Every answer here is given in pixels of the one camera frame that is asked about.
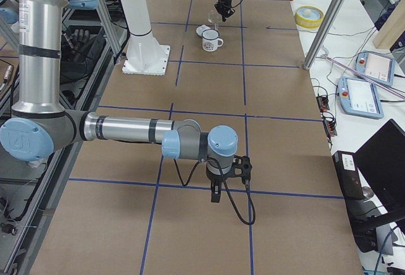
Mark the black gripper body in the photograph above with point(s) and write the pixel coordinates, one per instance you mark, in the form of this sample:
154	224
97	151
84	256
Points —
215	180
223	0

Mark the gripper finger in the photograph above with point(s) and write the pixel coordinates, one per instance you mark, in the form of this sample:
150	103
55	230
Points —
215	193
224	16

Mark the clear glass funnel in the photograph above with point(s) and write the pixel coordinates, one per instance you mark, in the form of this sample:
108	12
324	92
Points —
215	18

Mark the white mug lid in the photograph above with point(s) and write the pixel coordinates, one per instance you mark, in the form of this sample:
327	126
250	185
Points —
201	29

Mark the white enamel mug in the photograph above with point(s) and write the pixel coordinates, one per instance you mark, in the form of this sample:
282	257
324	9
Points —
211	40

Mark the yellow tape roll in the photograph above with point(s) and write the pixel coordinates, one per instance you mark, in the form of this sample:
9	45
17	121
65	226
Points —
308	17

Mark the brown paper table cover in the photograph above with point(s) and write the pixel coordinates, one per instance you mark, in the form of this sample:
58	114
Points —
127	210

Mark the near orange black connector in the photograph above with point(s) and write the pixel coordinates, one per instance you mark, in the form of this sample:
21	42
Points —
329	123

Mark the orange black connector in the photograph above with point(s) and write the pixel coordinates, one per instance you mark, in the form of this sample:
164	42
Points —
323	101
329	123

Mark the far orange black connector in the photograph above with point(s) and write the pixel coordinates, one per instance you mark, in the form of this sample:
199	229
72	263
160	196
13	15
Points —
323	101

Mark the black computer box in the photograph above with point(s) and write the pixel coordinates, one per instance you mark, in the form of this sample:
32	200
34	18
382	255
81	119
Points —
348	175

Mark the far teach pendant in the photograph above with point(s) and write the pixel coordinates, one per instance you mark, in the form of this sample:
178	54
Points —
376	66

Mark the teach pendant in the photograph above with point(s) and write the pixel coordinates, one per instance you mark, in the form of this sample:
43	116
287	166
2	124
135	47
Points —
359	98
376	66

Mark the near teach pendant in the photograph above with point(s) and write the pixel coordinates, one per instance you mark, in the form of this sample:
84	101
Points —
359	98

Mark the black laptop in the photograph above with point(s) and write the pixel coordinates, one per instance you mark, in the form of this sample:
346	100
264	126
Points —
381	162

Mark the black camera mount wrist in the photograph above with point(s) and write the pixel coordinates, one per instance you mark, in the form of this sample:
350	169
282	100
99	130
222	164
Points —
241	168

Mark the white camera stand base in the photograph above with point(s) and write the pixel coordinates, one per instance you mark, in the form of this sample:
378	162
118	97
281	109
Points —
144	54

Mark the aluminium frame post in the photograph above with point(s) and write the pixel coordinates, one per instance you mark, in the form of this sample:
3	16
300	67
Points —
322	32

